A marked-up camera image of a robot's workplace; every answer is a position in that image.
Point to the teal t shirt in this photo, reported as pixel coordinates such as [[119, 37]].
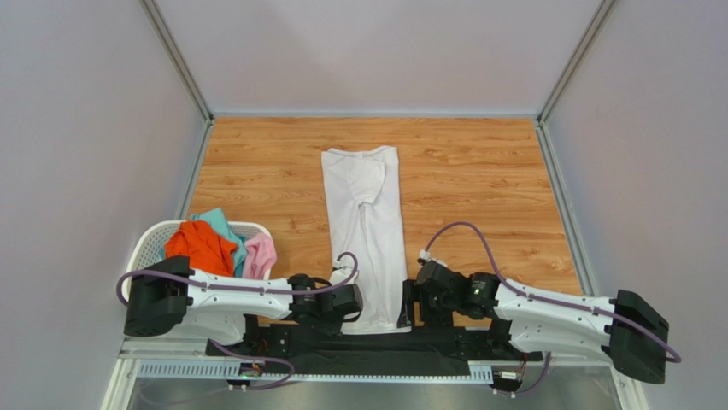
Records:
[[218, 221]]

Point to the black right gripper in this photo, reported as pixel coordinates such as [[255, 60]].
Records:
[[409, 304]]

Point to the white plastic laundry basket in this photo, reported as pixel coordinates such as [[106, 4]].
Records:
[[150, 247]]

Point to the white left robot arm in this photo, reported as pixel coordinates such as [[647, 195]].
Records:
[[171, 295]]

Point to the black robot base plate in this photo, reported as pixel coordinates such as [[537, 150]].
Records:
[[420, 352]]

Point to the aluminium frame rail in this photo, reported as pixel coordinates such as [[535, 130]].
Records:
[[194, 374]]

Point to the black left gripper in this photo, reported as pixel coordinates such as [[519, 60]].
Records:
[[332, 329]]

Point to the pink t shirt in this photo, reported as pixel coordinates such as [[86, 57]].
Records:
[[260, 257]]

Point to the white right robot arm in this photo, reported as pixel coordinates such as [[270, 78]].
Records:
[[625, 331]]

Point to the white t shirt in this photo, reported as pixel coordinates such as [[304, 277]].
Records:
[[363, 205]]

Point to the orange t shirt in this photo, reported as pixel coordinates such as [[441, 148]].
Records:
[[206, 249]]

